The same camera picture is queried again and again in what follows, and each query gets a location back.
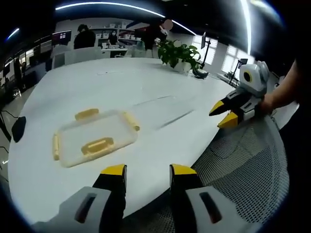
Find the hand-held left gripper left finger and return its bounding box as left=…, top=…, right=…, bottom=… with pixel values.
left=33, top=164, right=127, bottom=233

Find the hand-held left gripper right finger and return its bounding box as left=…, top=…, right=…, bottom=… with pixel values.
left=169, top=164, right=256, bottom=233

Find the clear container lid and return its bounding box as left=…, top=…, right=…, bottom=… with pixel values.
left=52, top=108, right=141, bottom=168

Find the person's right hand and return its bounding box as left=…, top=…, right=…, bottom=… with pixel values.
left=258, top=93, right=280, bottom=117

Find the grey mesh office chair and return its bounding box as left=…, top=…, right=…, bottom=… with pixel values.
left=126, top=113, right=291, bottom=233

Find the black monitor on stand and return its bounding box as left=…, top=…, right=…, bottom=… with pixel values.
left=193, top=31, right=211, bottom=80

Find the green potted plant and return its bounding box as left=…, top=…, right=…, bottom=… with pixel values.
left=157, top=39, right=202, bottom=73

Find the black oval object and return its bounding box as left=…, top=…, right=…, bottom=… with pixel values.
left=11, top=116, right=27, bottom=143

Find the black tripod with camera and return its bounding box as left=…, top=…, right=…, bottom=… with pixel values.
left=227, top=58, right=249, bottom=86

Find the dark wall monitor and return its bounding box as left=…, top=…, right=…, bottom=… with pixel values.
left=52, top=30, right=72, bottom=46

